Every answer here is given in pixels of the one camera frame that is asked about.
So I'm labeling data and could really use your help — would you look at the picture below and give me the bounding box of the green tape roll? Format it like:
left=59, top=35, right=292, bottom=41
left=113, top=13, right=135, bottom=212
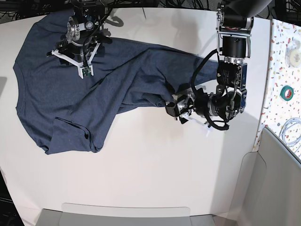
left=280, top=85, right=294, bottom=102

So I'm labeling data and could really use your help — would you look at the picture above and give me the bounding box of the coiled white cable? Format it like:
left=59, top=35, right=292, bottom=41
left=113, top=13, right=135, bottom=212
left=278, top=117, right=301, bottom=147

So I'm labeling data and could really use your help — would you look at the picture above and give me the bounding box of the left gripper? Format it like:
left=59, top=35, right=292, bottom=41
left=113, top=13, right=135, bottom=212
left=165, top=87, right=214, bottom=127

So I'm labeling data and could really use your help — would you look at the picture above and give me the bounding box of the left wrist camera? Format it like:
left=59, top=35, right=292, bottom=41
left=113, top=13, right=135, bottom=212
left=204, top=126, right=214, bottom=137

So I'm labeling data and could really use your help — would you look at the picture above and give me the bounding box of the clear tape dispenser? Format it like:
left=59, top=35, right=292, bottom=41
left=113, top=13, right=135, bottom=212
left=285, top=40, right=301, bottom=68

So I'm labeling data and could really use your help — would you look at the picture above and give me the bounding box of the dark blue t-shirt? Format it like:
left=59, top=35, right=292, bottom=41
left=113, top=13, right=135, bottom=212
left=13, top=8, right=221, bottom=155

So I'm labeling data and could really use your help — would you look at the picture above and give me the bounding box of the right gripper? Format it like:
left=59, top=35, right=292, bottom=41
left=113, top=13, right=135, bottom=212
left=46, top=39, right=112, bottom=66

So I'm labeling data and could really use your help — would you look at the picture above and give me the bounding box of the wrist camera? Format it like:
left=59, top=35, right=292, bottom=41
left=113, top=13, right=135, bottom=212
left=204, top=126, right=214, bottom=137
left=78, top=65, right=94, bottom=79

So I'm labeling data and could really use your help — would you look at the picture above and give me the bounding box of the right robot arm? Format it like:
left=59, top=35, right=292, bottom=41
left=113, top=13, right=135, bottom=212
left=47, top=0, right=112, bottom=68

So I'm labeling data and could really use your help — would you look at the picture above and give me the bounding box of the grey chair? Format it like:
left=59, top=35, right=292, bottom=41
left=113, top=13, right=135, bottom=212
left=231, top=128, right=301, bottom=226
left=36, top=203, right=215, bottom=226

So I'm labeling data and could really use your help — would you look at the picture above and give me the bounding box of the terrazzo patterned side table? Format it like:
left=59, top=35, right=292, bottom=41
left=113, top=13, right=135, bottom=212
left=253, top=19, right=301, bottom=157

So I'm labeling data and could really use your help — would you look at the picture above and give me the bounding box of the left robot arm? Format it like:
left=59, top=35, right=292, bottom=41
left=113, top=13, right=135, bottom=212
left=165, top=0, right=270, bottom=131

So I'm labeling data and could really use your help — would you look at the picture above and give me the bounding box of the grey chair right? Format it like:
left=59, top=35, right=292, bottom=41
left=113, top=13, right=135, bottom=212
left=231, top=128, right=301, bottom=226

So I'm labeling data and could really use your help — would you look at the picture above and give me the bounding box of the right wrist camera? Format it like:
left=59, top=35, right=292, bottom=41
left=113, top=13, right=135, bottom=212
left=78, top=65, right=94, bottom=79

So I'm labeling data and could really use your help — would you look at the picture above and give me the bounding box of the grey chair bottom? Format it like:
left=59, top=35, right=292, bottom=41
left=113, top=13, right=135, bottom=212
left=36, top=203, right=215, bottom=226

